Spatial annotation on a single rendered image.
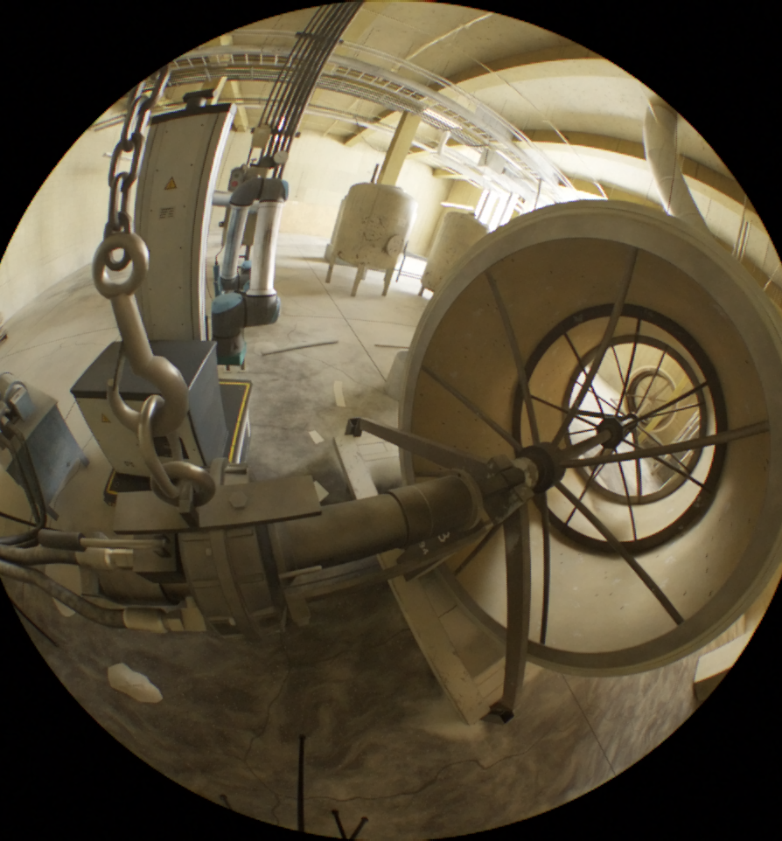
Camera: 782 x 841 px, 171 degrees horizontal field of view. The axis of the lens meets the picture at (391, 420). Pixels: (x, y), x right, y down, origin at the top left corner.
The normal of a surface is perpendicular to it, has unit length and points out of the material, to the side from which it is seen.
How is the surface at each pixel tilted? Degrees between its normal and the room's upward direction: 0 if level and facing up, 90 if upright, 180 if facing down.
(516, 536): 90
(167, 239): 90
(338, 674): 0
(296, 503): 0
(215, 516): 0
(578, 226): 90
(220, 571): 25
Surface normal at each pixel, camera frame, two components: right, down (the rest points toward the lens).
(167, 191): 0.23, 0.69
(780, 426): -0.87, 0.07
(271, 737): 0.29, -0.72
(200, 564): 0.43, -0.36
